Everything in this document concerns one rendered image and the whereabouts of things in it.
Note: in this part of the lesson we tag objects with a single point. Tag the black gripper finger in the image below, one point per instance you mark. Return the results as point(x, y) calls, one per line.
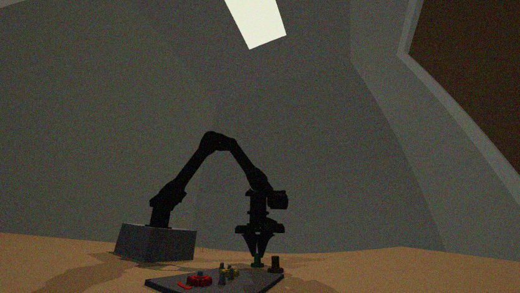
point(251, 242)
point(262, 241)

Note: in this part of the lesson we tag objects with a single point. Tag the red gear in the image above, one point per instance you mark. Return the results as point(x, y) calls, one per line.
point(196, 281)

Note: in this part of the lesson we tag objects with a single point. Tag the yellow gear with black stripe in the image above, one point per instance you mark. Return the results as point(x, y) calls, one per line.
point(236, 272)

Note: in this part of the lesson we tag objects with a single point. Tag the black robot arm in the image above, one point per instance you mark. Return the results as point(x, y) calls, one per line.
point(173, 192)

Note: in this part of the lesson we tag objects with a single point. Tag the green gear with tall hub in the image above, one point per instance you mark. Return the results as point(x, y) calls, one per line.
point(257, 261)

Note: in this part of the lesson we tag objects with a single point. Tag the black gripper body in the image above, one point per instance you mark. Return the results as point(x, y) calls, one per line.
point(257, 223)

